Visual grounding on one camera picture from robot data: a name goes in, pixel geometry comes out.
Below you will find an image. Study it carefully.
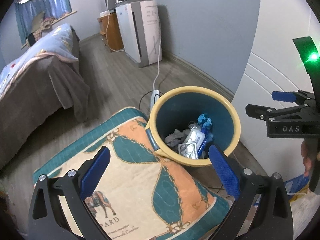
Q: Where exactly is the printed teal and orange cushion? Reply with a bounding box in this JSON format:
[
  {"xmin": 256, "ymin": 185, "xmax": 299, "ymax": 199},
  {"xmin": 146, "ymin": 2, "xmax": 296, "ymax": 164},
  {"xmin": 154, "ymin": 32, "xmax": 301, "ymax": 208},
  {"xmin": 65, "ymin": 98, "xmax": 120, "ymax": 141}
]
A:
[{"xmin": 32, "ymin": 107, "xmax": 230, "ymax": 240}]

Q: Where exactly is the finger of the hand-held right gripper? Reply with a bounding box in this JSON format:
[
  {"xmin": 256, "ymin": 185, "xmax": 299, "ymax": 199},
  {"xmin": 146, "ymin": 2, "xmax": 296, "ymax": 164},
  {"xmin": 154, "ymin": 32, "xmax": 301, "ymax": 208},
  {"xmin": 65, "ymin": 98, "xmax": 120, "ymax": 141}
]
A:
[
  {"xmin": 245, "ymin": 104, "xmax": 312, "ymax": 123},
  {"xmin": 272, "ymin": 90, "xmax": 315, "ymax": 104}
]

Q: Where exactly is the silver foil packet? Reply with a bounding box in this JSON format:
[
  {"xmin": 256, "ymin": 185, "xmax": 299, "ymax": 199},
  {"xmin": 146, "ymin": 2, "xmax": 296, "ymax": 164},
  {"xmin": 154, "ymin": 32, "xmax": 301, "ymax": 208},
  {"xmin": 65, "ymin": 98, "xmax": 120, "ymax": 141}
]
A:
[{"xmin": 179, "ymin": 142, "xmax": 199, "ymax": 160}]

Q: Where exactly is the blue plastic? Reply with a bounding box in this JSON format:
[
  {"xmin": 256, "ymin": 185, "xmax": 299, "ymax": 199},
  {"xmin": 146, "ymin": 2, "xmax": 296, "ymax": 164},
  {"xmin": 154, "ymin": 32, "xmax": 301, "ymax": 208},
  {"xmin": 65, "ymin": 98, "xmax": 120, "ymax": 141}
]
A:
[{"xmin": 197, "ymin": 114, "xmax": 213, "ymax": 131}]

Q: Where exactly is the blue and yellow packet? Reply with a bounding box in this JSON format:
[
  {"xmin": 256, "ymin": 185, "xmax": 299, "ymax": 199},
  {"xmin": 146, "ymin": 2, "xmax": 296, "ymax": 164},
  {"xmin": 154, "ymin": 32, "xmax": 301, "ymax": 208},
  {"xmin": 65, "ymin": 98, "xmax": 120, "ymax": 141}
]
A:
[{"xmin": 285, "ymin": 174, "xmax": 310, "ymax": 202}]

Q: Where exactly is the white panelled door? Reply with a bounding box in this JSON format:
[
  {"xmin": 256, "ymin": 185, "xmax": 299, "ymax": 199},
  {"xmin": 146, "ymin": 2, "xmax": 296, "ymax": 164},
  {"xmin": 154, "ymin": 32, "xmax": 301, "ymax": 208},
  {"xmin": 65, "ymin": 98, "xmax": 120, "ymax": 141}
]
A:
[{"xmin": 231, "ymin": 52, "xmax": 320, "ymax": 160}]

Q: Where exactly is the blue printed quilt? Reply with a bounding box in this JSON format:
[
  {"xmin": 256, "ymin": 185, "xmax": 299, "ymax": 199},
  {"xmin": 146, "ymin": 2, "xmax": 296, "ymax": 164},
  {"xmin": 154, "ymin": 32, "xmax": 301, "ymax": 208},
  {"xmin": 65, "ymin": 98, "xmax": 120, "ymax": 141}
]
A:
[{"xmin": 0, "ymin": 24, "xmax": 79, "ymax": 98}]

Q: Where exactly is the grey bedspread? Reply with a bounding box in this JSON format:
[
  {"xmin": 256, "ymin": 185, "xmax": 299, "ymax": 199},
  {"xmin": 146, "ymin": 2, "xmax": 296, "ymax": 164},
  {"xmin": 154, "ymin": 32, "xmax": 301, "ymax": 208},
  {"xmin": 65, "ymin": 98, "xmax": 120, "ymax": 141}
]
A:
[{"xmin": 0, "ymin": 29, "xmax": 90, "ymax": 170}]

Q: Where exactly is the white power strip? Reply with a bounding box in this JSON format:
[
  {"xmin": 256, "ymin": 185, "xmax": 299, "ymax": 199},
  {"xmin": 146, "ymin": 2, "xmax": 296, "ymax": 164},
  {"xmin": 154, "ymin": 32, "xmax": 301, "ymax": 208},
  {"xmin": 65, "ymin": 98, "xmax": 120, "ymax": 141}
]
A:
[{"xmin": 149, "ymin": 89, "xmax": 160, "ymax": 108}]

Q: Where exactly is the black floor cable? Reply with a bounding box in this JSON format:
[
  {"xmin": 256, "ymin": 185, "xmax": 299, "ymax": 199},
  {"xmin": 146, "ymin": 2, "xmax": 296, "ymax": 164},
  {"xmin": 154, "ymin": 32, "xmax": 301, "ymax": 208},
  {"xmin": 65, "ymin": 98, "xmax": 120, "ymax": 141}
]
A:
[{"xmin": 139, "ymin": 90, "xmax": 163, "ymax": 105}]

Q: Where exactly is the blue wet wipes packet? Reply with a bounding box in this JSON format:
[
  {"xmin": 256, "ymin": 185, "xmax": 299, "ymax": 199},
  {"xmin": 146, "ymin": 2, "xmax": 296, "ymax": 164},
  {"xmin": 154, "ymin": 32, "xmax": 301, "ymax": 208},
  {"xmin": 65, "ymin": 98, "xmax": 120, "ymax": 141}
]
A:
[{"xmin": 186, "ymin": 126, "xmax": 213, "ymax": 159}]

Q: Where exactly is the olive pillow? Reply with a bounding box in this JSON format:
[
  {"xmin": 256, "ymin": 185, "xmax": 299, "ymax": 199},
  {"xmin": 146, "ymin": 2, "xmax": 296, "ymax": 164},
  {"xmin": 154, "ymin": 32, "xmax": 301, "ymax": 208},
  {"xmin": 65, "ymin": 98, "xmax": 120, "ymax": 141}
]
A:
[{"xmin": 31, "ymin": 12, "xmax": 45, "ymax": 30}]

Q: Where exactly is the teal bin with yellow rim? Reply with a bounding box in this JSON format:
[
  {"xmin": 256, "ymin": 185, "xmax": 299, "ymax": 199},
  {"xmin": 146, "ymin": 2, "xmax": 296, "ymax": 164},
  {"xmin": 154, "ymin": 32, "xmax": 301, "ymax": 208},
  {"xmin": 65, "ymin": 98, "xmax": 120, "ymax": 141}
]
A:
[{"xmin": 145, "ymin": 86, "xmax": 241, "ymax": 167}]

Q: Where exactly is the plaid cloth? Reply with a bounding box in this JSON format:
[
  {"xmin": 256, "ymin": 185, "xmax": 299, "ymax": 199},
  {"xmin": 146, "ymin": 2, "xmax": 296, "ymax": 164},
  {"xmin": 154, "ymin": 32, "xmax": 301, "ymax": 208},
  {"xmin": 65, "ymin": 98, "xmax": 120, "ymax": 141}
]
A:
[{"xmin": 31, "ymin": 16, "xmax": 59, "ymax": 42}]

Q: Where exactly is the white purifier power cable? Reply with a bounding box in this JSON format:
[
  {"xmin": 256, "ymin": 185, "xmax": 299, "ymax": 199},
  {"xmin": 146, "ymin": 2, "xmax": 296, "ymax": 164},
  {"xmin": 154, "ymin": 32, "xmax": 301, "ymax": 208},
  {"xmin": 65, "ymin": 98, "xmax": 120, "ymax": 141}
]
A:
[{"xmin": 152, "ymin": 17, "xmax": 162, "ymax": 93}]

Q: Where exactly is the black item on windowsill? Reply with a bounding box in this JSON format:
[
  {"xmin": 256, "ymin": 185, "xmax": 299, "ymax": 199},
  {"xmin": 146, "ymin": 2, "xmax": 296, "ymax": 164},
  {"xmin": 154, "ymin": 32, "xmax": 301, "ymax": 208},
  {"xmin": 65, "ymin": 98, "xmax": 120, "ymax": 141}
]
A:
[{"xmin": 26, "ymin": 32, "xmax": 37, "ymax": 47}]

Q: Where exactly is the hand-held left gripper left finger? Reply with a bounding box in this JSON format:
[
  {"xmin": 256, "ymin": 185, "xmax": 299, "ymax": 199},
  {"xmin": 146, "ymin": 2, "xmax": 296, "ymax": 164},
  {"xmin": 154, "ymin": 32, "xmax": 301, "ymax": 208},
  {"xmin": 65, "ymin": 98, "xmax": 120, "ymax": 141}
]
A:
[{"xmin": 27, "ymin": 145, "xmax": 111, "ymax": 240}]

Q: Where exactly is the blue curtain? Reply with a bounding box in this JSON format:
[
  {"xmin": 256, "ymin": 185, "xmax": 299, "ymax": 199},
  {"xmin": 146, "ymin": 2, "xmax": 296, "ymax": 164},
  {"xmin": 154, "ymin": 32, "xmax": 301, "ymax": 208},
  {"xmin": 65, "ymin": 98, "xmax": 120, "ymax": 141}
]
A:
[{"xmin": 15, "ymin": 0, "xmax": 72, "ymax": 27}]

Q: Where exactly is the white air purifier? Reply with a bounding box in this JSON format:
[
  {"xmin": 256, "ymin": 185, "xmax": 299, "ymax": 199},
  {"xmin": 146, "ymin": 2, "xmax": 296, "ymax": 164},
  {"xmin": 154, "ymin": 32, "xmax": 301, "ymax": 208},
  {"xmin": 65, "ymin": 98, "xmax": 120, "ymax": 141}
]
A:
[{"xmin": 115, "ymin": 0, "xmax": 163, "ymax": 68}]

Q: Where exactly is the wooden cabinet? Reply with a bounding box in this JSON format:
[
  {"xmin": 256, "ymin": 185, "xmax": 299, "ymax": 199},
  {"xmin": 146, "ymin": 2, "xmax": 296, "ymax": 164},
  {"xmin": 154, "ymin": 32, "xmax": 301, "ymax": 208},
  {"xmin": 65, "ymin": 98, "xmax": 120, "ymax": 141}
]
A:
[{"xmin": 97, "ymin": 11, "xmax": 124, "ymax": 53}]

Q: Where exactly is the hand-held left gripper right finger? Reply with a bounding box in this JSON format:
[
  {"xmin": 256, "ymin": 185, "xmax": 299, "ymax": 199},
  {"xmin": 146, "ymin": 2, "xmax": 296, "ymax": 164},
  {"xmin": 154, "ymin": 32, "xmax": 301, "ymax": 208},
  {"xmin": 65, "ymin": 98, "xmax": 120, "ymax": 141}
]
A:
[{"xmin": 208, "ymin": 145, "xmax": 294, "ymax": 240}]

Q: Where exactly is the white plastic bag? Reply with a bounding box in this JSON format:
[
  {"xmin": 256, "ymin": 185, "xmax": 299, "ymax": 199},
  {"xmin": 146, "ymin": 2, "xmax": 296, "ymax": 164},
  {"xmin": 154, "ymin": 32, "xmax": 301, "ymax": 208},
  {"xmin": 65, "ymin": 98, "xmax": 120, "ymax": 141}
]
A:
[{"xmin": 165, "ymin": 129, "xmax": 190, "ymax": 147}]

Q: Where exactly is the person's right hand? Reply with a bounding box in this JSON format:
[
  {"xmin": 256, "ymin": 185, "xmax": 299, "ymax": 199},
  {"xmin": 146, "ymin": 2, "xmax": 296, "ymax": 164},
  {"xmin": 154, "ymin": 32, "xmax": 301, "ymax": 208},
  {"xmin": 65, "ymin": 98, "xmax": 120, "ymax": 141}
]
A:
[{"xmin": 301, "ymin": 140, "xmax": 313, "ymax": 177}]

